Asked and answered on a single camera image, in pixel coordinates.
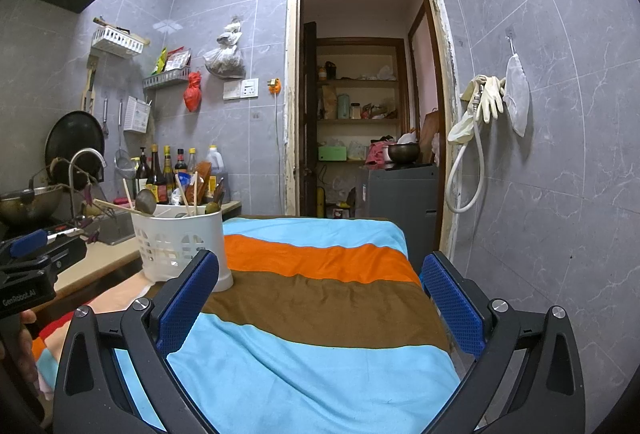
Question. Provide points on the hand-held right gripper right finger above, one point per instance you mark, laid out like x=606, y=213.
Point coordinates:
x=452, y=304

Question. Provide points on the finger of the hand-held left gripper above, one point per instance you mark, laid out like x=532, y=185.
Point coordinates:
x=62, y=256
x=27, y=244

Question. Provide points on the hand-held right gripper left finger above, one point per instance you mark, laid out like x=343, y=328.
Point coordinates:
x=185, y=309

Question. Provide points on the white plastic utensil holder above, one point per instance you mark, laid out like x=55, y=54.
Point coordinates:
x=170, y=244

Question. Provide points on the large steel spoon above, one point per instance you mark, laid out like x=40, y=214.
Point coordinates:
x=145, y=202

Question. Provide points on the gold metal spoon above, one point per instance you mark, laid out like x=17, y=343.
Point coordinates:
x=212, y=208

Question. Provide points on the person's left hand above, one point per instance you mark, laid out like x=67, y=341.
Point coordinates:
x=30, y=349

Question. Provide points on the metal wok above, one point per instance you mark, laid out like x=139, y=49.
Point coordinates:
x=27, y=209

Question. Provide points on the steel sink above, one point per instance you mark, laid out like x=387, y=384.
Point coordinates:
x=112, y=230

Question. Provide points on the steel faucet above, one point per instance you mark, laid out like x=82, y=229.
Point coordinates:
x=87, y=152

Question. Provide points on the black frying pan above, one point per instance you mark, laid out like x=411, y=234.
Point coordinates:
x=72, y=138

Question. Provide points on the grey cabinet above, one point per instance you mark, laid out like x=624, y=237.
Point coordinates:
x=400, y=199

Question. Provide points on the striped blue orange blanket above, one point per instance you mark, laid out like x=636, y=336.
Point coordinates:
x=310, y=364

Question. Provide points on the hanging metal spatula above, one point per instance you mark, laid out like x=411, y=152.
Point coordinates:
x=105, y=113

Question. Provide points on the clear oil jug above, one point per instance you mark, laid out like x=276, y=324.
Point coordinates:
x=215, y=162

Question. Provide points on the dark metal bowl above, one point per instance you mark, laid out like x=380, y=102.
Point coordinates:
x=404, y=152

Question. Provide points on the pink cloth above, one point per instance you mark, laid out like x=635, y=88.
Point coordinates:
x=377, y=152

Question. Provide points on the brown wooden board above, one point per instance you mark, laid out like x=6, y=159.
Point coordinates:
x=430, y=133

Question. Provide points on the hanging wooden board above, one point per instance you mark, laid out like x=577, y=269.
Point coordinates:
x=90, y=83

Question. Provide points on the cream rubber glove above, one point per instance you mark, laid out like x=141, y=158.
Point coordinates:
x=487, y=96
x=460, y=129

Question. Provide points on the green box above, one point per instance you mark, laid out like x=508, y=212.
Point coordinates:
x=332, y=152

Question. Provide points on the wooden shelf unit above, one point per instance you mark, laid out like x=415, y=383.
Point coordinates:
x=360, y=119

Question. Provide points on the red plastic bag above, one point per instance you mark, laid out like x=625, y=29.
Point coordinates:
x=192, y=94

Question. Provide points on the yellow green packet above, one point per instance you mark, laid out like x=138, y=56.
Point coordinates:
x=161, y=61

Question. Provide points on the white mesh bag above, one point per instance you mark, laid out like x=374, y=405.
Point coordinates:
x=517, y=93

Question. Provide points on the teal jar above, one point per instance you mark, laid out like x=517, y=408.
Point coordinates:
x=343, y=106

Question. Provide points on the red white packet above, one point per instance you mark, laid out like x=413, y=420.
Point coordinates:
x=177, y=59

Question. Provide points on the clear plastic bag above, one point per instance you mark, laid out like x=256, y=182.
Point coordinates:
x=225, y=57

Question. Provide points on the white wall box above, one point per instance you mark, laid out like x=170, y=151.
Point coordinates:
x=136, y=113

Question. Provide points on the grey wall shelf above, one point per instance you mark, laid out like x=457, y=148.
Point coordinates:
x=165, y=79

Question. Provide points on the white wall basket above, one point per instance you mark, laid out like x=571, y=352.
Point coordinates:
x=117, y=44

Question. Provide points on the white wall switch socket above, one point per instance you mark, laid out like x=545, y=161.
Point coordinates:
x=241, y=88

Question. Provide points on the cream door frame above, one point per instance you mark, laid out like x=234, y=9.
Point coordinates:
x=292, y=88

